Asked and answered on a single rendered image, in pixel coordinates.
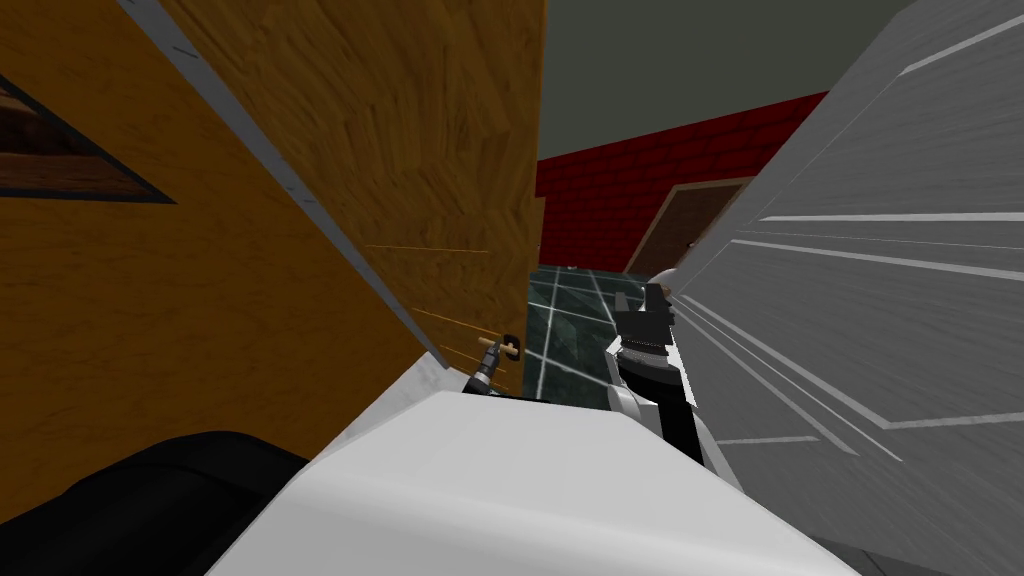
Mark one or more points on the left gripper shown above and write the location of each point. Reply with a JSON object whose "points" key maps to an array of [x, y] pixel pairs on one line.
{"points": [[493, 358]]}

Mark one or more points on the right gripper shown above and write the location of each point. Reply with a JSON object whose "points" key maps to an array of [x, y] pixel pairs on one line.
{"points": [[646, 326]]}

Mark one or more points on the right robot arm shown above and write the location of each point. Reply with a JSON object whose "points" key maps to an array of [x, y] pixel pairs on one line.
{"points": [[658, 388]]}

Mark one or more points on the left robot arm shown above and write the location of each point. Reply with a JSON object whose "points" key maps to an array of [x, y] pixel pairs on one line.
{"points": [[136, 512]]}

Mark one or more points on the dark brown door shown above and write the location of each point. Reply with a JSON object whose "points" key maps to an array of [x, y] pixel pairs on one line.
{"points": [[680, 232]]}

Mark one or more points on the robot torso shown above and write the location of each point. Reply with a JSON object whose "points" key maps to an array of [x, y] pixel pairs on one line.
{"points": [[512, 488]]}

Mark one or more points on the wooden door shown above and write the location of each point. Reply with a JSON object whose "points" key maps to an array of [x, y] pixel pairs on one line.
{"points": [[400, 160]]}

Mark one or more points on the grey panelled door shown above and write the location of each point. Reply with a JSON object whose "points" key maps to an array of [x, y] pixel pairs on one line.
{"points": [[880, 320]]}

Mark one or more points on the dark framed wall picture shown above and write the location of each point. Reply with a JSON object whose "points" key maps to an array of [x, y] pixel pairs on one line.
{"points": [[56, 160]]}

